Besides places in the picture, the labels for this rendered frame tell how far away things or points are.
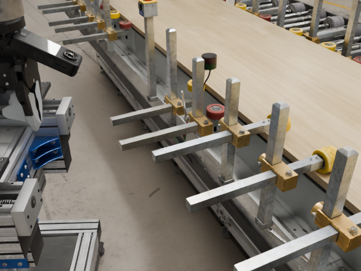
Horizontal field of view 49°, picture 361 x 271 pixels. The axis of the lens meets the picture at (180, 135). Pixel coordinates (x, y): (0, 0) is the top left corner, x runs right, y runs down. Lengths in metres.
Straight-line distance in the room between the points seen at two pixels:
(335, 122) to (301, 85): 0.32
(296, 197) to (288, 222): 0.10
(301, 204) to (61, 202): 1.57
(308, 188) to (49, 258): 1.22
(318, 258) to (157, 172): 1.72
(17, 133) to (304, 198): 1.06
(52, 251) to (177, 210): 0.80
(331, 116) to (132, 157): 1.62
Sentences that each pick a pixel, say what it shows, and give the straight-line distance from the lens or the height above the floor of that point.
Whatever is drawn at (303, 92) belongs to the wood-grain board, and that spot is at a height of 0.90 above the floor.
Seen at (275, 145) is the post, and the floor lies 1.04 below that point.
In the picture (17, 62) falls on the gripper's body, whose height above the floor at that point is 1.45.
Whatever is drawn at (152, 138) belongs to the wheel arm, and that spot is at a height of 0.85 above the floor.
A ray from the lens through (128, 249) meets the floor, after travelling 2.29.
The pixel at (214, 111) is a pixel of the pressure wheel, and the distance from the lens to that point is 1.62.
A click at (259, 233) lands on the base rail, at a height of 0.70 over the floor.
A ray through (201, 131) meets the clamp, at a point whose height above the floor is 0.85.
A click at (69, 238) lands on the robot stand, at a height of 0.21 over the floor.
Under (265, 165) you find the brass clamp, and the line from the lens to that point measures 1.26.
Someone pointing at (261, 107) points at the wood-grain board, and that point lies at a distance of 1.68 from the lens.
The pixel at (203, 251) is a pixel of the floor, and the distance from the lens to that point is 2.26.
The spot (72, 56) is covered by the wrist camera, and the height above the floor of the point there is 1.45.
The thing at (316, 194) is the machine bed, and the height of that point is 0.77.
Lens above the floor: 1.71
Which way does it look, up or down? 33 degrees down
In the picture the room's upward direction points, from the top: 1 degrees counter-clockwise
